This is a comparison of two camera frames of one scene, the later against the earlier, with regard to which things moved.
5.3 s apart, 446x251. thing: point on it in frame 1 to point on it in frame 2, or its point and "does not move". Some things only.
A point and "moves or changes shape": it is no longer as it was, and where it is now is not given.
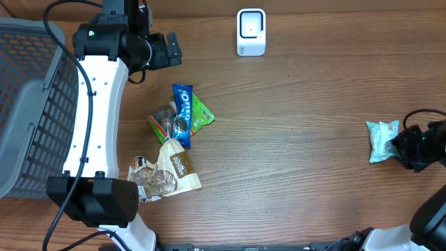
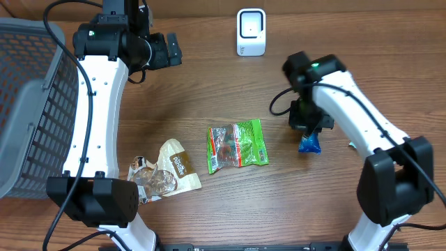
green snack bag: (163, 120) to (238, 145)
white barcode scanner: (251, 32) does not move
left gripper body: (159, 58) does not move
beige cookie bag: (170, 174) does not move
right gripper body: (421, 151) to (306, 115)
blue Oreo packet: (182, 96) to (310, 143)
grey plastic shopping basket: (39, 86) does not move
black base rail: (318, 245) does not move
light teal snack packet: (381, 134) moves or changes shape
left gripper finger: (174, 50) does not move
